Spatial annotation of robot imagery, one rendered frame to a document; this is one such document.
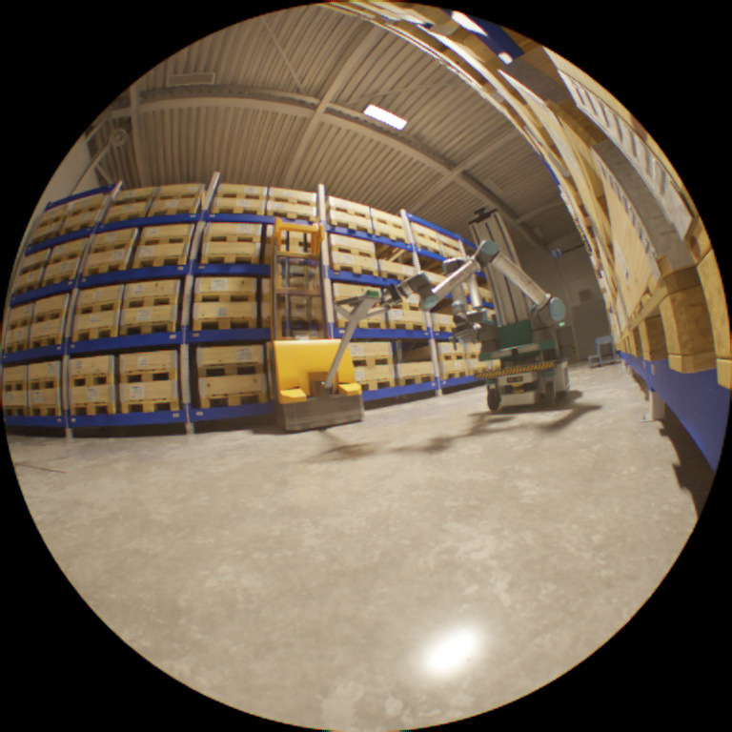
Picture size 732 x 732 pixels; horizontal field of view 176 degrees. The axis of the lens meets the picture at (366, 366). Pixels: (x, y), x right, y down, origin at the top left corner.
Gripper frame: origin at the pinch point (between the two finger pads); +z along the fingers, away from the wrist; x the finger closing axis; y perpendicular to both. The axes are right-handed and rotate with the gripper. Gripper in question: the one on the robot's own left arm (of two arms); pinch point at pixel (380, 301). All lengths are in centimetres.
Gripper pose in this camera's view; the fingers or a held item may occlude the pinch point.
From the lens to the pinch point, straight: 155.8
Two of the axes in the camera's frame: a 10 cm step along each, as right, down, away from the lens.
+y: -5.3, -1.5, -8.4
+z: -8.1, 3.9, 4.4
